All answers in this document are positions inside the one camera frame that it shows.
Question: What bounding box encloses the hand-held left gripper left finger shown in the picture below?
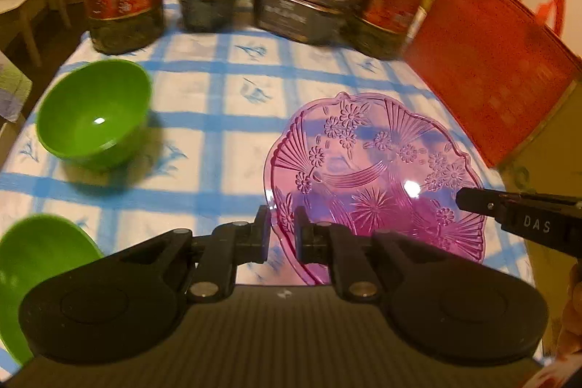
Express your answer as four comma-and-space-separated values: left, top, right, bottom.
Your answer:
105, 204, 272, 304

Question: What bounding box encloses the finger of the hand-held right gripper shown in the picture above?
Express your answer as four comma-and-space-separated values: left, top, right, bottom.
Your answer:
456, 187, 503, 217

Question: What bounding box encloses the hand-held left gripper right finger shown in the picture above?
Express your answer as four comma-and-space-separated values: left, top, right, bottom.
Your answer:
294, 205, 458, 302

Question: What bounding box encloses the pink plastic flower plate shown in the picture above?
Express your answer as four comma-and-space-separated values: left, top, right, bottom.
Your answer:
264, 92, 486, 285

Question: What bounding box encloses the green plastic bowl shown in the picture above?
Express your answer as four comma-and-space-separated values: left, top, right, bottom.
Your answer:
0, 214, 104, 366
36, 59, 152, 171

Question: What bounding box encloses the person's right hand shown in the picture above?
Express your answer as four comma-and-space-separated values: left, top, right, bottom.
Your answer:
558, 264, 582, 359

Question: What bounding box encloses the brown cardboard box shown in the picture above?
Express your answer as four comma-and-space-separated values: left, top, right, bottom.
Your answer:
495, 78, 582, 199

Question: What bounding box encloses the red fabric bag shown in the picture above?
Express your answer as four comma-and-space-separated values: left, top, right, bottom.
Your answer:
402, 0, 582, 168

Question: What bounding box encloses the blue checked tablecloth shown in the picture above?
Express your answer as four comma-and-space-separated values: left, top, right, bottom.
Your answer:
0, 0, 544, 371

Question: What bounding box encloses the small black food container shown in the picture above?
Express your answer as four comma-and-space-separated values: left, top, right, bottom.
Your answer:
174, 0, 243, 33

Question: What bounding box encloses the green and white cloth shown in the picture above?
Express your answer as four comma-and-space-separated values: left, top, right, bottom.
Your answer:
0, 51, 33, 124

